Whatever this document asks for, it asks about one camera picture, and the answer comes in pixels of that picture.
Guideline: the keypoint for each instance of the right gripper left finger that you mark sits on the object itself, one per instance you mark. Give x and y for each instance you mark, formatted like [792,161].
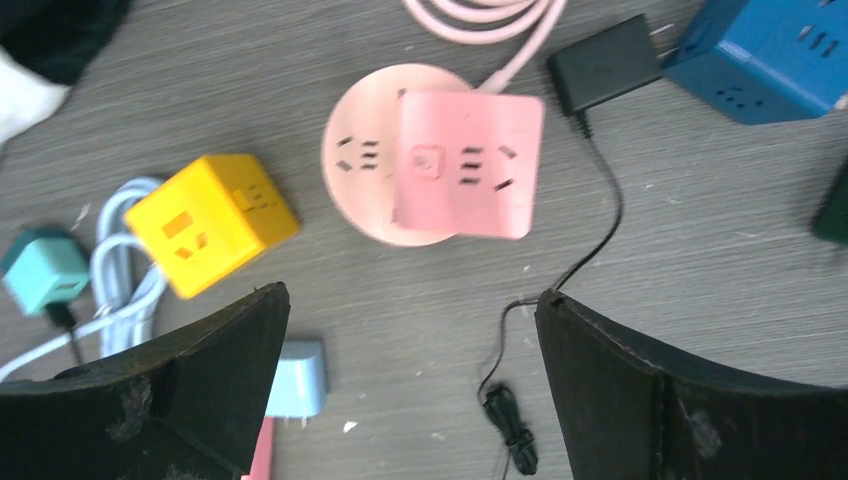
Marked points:
[188,404]

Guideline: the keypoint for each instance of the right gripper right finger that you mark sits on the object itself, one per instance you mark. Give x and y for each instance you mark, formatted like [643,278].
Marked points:
[633,407]

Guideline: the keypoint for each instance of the light blue plug adapter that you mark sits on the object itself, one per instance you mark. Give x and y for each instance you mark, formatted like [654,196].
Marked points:
[300,385]

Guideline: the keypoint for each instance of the pink cube socket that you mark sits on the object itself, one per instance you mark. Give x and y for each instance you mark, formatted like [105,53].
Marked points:
[467,162]

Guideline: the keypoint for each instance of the pink triangular power strip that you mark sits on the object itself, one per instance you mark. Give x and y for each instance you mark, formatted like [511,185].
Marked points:
[262,459]

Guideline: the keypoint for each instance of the light blue power strip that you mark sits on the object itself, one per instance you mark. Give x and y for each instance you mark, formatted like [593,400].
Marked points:
[115,304]

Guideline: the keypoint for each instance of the yellow cube socket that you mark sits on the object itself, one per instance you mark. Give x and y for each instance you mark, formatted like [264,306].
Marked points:
[211,218]

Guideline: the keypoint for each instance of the teal usb charger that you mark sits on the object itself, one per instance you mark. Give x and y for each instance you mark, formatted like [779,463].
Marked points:
[44,265]

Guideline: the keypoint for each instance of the dark green cube socket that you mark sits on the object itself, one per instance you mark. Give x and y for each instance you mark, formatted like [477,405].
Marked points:
[830,223]

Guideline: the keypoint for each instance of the pink round power strip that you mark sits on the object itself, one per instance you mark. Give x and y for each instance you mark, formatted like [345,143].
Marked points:
[359,142]

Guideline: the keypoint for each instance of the blue cube socket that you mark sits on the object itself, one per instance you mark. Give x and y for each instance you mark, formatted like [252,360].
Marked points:
[764,61]

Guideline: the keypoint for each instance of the black white checkered pillow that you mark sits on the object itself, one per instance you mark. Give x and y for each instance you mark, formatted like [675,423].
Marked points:
[46,47]

